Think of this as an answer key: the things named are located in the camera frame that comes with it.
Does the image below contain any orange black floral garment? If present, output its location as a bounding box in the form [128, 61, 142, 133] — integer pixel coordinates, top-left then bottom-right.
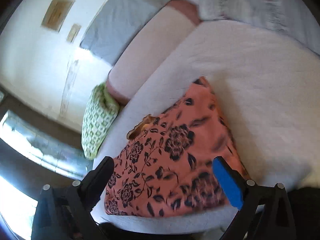
[104, 77, 248, 218]

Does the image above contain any dark wooden door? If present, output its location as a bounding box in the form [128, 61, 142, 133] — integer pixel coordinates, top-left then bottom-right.
[1, 88, 93, 199]

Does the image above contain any green white patterned pillow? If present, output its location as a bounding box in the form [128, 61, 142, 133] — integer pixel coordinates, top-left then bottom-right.
[81, 83, 120, 160]

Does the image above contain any white quilted bed cover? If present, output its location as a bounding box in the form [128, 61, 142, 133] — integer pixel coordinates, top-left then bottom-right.
[89, 19, 320, 235]

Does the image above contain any pink bed mattress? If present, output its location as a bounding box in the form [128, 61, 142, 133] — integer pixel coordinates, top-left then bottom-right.
[106, 0, 201, 105]

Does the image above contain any white fluffy blanket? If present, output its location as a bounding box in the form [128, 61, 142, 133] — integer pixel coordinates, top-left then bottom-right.
[187, 0, 319, 54]

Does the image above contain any grey bed sheet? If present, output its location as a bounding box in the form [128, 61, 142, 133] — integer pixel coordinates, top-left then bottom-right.
[80, 0, 171, 66]

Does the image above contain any small framed wall picture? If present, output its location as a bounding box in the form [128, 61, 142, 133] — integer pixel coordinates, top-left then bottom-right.
[66, 24, 81, 43]

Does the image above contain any large framed wall picture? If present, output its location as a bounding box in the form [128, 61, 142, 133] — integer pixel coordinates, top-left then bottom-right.
[41, 0, 75, 32]

